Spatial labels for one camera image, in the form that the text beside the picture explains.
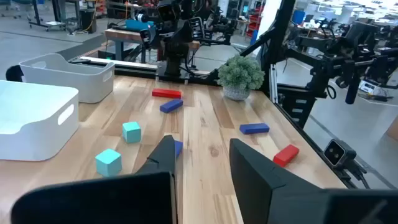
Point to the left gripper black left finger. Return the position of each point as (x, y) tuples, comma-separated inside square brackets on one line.
[(93, 202)]

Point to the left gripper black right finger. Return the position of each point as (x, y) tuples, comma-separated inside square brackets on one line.
[(280, 199)]

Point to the teal cube block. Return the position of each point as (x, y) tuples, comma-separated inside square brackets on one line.
[(108, 163), (131, 132)]

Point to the red rectangular block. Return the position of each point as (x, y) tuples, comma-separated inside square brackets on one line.
[(166, 93), (286, 155)]

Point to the blue rectangular block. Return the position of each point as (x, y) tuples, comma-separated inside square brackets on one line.
[(171, 105), (178, 147), (254, 128)]

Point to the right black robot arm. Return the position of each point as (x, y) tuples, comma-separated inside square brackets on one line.
[(174, 46)]

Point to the black background robot arm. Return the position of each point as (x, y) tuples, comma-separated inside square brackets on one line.
[(214, 28)]

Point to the blue device on workbench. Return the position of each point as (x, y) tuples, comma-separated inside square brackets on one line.
[(138, 25)]

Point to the wooden background workbench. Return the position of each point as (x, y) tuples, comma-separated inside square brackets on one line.
[(124, 35)]

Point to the black trash bin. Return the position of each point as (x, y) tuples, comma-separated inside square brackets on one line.
[(88, 20)]

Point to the artificial green potted plant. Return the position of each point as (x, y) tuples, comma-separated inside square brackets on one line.
[(241, 76)]

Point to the black legged cart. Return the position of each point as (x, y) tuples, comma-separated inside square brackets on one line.
[(46, 23)]

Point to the red storage shelf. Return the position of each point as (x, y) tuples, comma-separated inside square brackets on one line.
[(255, 21)]

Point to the small white device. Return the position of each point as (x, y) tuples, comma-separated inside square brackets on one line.
[(369, 86)]

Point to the blue storage container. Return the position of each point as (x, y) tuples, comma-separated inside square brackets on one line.
[(298, 17)]

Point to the black background robot rig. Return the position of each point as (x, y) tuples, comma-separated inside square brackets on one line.
[(342, 56)]

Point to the small black table camera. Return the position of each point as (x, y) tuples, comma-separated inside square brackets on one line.
[(338, 152)]

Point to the silver aluminium bracket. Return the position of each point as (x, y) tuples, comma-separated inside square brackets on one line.
[(273, 82)]

